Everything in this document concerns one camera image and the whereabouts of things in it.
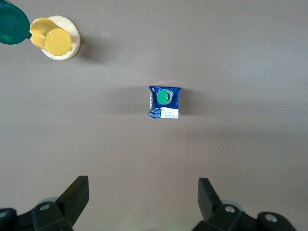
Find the yellow plastic cup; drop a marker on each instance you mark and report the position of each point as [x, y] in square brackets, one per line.
[57, 42]

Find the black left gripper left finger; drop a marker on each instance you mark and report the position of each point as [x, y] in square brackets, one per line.
[72, 202]

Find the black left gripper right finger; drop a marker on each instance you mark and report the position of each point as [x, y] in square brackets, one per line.
[211, 204]

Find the round wooden mug stand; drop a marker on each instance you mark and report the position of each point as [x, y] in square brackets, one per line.
[73, 26]

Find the dark green plastic cup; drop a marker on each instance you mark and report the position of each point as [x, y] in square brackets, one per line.
[9, 26]

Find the blue whole milk carton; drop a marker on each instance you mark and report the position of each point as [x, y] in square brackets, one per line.
[173, 106]

